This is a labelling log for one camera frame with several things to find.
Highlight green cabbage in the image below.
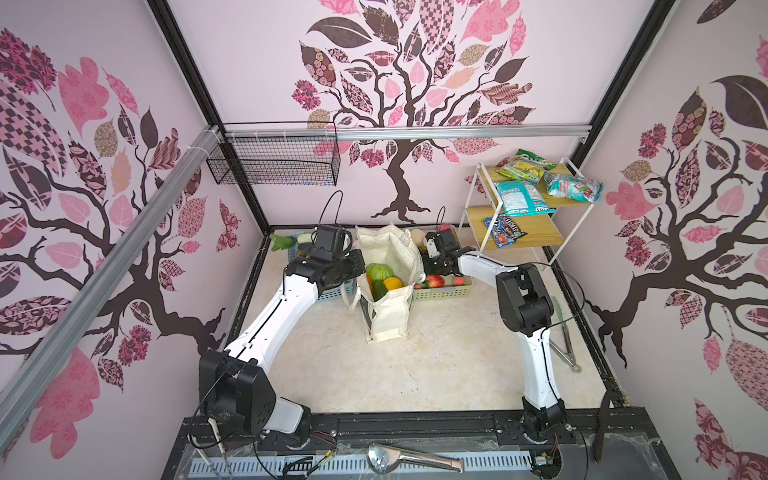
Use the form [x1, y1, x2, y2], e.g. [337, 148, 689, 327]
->
[366, 263, 395, 283]

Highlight orange fruit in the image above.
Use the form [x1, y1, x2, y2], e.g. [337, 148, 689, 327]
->
[382, 276, 404, 291]

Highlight green cucumber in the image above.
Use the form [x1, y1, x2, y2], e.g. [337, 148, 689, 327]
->
[372, 280, 389, 302]

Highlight cream canvas grocery bag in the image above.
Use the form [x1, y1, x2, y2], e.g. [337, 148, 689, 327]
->
[346, 225, 426, 343]

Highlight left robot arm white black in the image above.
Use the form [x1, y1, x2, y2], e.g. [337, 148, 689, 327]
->
[198, 225, 365, 444]

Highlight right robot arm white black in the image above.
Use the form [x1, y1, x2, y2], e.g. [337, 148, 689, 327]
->
[422, 230, 566, 444]

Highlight M&M candy bag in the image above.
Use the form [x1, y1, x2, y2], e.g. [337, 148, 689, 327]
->
[484, 215, 527, 249]

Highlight yellow green snack bag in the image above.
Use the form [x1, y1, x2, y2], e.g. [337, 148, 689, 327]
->
[498, 149, 556, 184]

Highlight white teal red snack bag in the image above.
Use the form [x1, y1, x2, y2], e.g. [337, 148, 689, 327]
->
[543, 173, 604, 204]

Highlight red apple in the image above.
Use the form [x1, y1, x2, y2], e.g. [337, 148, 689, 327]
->
[426, 275, 445, 289]

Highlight beige cauliflower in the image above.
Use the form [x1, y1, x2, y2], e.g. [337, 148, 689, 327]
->
[410, 228, 426, 246]

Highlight green plastic fruit basket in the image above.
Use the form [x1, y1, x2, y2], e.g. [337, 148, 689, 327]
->
[413, 224, 472, 301]

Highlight blue plastic vegetable basket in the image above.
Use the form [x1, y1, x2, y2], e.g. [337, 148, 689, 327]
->
[287, 232, 356, 302]

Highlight green lettuce leaf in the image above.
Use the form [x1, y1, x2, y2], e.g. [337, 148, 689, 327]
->
[269, 233, 297, 251]

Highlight black wire wall basket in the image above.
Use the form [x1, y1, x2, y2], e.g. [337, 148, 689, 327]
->
[207, 120, 341, 186]

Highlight white wire wooden shelf rack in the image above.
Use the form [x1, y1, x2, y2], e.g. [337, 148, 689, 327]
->
[458, 164, 595, 265]

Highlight green handled floor tongs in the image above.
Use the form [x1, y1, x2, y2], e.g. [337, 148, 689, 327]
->
[550, 298, 582, 374]

